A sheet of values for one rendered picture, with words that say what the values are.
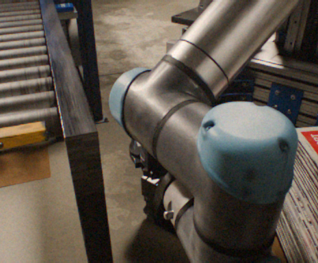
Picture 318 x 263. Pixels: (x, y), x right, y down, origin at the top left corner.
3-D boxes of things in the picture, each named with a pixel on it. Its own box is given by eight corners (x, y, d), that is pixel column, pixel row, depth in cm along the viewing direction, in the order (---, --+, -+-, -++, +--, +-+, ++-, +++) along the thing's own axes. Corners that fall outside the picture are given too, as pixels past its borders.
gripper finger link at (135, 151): (150, 127, 55) (169, 158, 48) (150, 136, 56) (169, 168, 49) (122, 132, 54) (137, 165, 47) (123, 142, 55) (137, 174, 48)
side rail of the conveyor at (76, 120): (107, 190, 57) (100, 131, 50) (75, 198, 55) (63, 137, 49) (52, 8, 163) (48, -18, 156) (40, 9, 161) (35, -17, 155)
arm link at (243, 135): (154, 96, 28) (154, 192, 34) (254, 167, 21) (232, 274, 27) (223, 75, 32) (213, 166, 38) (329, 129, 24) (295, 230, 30)
